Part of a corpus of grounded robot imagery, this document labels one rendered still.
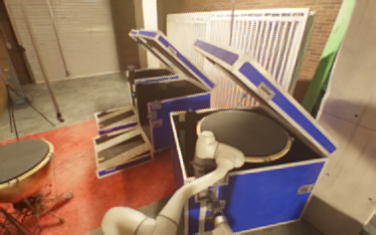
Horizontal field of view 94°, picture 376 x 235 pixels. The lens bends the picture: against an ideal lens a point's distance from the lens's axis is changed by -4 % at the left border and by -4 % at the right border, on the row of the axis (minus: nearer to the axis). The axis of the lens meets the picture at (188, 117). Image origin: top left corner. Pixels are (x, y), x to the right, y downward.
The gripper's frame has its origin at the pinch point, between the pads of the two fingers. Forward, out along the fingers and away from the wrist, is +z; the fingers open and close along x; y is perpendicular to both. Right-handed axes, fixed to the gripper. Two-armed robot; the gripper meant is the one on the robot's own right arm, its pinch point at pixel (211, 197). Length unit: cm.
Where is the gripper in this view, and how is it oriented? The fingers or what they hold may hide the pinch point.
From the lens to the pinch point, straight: 144.7
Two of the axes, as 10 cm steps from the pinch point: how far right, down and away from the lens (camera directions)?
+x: 0.0, -8.9, -4.7
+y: 9.8, -0.8, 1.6
